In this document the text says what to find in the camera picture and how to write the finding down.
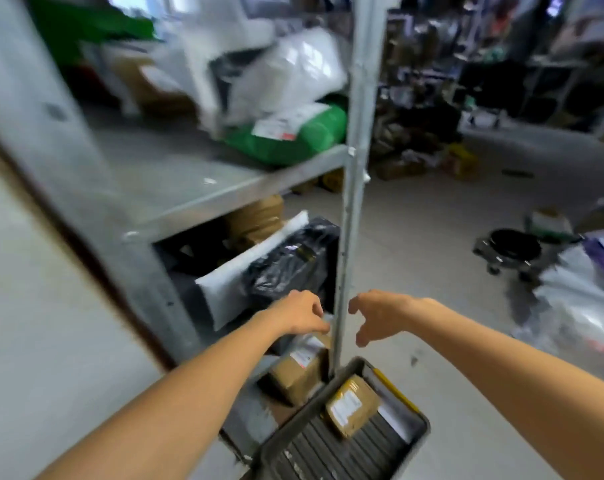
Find heap of white plastic bags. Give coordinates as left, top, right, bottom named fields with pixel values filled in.
left=511, top=229, right=604, bottom=375

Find person's right hand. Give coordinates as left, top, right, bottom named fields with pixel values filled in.
left=348, top=289, right=420, bottom=348

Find person's left hand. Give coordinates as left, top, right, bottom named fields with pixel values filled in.
left=261, top=289, right=332, bottom=338

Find person's right forearm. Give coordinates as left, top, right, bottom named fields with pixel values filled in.
left=409, top=297, right=604, bottom=480

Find background shelving with goods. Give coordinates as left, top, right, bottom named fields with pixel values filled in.
left=376, top=0, right=604, bottom=141

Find person's left forearm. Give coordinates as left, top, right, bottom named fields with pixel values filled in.
left=34, top=309, right=288, bottom=480

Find grey metal shelf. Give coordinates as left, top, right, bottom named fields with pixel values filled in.
left=0, top=0, right=402, bottom=465

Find black plastic bag parcel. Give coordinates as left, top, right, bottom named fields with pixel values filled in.
left=243, top=218, right=341, bottom=311

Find green plastic mailer bag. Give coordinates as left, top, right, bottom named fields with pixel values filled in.
left=225, top=100, right=348, bottom=168

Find stacked brown cardboard boxes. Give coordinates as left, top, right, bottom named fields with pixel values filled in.
left=225, top=193, right=287, bottom=251

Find labelled cardboard box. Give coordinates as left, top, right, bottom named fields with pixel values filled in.
left=268, top=333, right=332, bottom=407

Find worn box yellow tape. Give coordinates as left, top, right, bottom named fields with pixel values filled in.
left=323, top=373, right=382, bottom=439

